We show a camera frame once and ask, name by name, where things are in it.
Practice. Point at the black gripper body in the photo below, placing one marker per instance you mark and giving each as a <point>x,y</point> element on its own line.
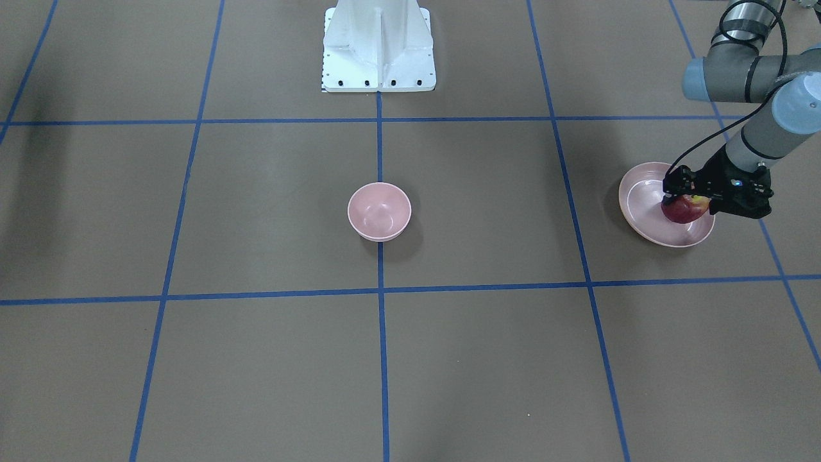
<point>714,174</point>

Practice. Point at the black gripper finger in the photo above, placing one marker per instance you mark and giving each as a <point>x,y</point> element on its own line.
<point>678,182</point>
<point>700,205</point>

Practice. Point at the red apple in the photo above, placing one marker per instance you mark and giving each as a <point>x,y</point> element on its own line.
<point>679,209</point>

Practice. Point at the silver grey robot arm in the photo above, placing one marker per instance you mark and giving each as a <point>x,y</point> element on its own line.
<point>748,62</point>

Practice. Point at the pink plate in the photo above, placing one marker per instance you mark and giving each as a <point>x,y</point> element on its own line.
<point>640,196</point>

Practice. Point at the pink bowl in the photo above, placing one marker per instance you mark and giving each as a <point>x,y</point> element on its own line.
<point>379,212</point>

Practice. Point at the brown paper table mat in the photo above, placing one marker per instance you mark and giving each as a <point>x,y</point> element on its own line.
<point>180,281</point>

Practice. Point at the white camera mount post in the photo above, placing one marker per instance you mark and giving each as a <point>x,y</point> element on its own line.
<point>378,46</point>

